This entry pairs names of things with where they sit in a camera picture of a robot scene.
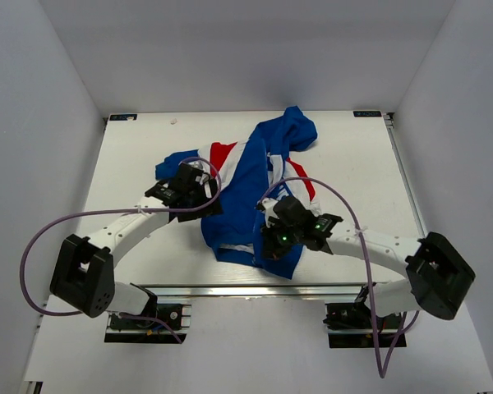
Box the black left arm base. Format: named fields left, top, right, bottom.
left=104, top=300, right=192, bottom=345

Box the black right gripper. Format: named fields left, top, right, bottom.
left=260, top=217, right=302, bottom=259

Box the blue white red jacket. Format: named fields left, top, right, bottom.
left=155, top=106, right=320, bottom=279

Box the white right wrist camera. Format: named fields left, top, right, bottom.
left=256, top=198, right=279, bottom=227

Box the blue right corner label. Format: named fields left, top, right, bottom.
left=352, top=110, right=382, bottom=117

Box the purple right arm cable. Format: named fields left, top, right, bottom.
left=257, top=176, right=420, bottom=378

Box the blue left corner label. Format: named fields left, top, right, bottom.
left=108, top=114, right=137, bottom=121

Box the blue corner label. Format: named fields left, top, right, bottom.
left=352, top=110, right=382, bottom=117
left=108, top=114, right=137, bottom=121

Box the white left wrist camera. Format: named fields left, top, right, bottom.
left=190, top=161, right=218, bottom=199

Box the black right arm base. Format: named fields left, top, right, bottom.
left=323, top=303, right=401, bottom=349

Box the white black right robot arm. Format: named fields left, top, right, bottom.
left=257, top=196, right=476, bottom=328

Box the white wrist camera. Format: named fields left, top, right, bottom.
left=190, top=161, right=218, bottom=199
left=256, top=198, right=279, bottom=227

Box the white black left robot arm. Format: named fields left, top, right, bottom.
left=49, top=163, right=223, bottom=328

